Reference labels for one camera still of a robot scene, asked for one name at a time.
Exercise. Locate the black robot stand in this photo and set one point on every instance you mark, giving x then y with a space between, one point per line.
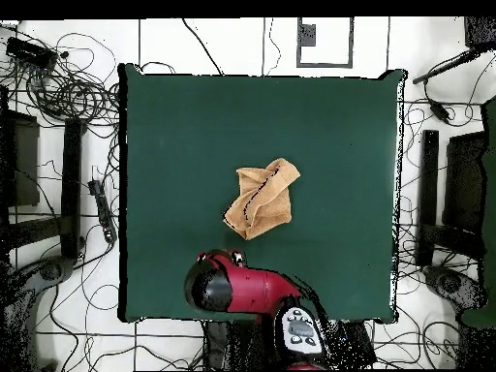
221 345

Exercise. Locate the black rod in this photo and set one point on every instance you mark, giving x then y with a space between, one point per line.
445 66

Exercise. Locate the dark green table cloth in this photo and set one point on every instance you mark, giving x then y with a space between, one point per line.
174 135

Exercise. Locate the black flat box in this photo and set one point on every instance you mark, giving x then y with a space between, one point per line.
23 162

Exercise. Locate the black flat panel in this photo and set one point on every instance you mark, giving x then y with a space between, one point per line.
465 182

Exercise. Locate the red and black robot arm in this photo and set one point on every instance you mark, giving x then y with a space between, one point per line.
255 288

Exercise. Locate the grey wheeled stand base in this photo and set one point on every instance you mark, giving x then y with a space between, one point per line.
449 285
50 271

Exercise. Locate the grey floor outlet frame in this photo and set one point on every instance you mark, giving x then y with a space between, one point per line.
307 35

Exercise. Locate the black square box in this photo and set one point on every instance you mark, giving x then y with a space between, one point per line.
480 33

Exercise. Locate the black electronics box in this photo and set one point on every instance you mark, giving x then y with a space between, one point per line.
31 52

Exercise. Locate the black power adapter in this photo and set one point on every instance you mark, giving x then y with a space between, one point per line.
440 111

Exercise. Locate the black power strip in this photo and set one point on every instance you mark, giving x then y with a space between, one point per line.
360 345
102 209

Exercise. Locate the long black bar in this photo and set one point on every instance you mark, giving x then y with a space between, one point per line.
71 186
428 186

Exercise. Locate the yellow terry towel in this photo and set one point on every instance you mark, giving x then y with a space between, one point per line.
267 201

